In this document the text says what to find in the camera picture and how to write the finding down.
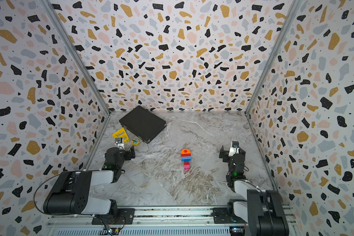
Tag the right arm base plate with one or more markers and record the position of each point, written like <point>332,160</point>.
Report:
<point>221,216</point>

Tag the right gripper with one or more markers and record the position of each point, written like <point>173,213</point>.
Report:
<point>226,157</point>

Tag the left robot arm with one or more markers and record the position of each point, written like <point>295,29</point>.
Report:
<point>70,193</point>

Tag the black flat case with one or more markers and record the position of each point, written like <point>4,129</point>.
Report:
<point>143,124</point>

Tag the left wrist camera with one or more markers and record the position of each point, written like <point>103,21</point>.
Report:
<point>119,143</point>

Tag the yellow triangle piece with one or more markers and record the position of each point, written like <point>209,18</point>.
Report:
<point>121,133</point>

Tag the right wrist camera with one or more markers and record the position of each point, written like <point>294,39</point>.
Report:
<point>234,149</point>

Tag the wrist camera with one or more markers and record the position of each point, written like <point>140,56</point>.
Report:
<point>119,143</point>
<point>234,149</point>

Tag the aluminium rail frame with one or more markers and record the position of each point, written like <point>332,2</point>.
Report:
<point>153,221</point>

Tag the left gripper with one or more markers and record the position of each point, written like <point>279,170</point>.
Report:
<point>127,156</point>

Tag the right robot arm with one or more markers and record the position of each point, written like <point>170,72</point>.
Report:
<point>260,210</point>

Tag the small yellow round piece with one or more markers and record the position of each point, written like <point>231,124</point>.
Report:
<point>135,142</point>

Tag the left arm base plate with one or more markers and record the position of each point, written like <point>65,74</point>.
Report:
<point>122,216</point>

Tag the orange round lego piece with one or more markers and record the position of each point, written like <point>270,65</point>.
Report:
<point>185,153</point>

